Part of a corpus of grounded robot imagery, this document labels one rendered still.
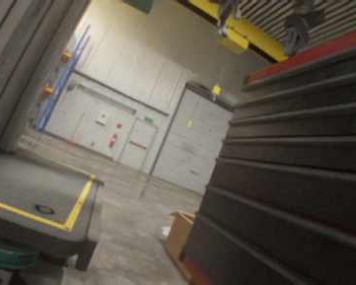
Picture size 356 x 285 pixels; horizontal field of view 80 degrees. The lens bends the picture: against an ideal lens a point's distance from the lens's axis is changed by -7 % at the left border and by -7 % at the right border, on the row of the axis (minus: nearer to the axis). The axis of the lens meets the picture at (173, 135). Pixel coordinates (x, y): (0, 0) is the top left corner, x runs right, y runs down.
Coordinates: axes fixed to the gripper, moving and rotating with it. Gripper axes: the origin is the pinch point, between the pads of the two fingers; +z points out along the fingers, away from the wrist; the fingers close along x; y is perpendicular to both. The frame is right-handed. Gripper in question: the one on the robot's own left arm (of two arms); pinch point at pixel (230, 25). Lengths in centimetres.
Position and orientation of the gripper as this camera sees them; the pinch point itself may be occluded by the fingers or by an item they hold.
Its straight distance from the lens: 116.6
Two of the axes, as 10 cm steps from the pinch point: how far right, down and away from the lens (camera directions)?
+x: -2.0, 2.2, 9.5
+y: 9.8, -0.1, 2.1
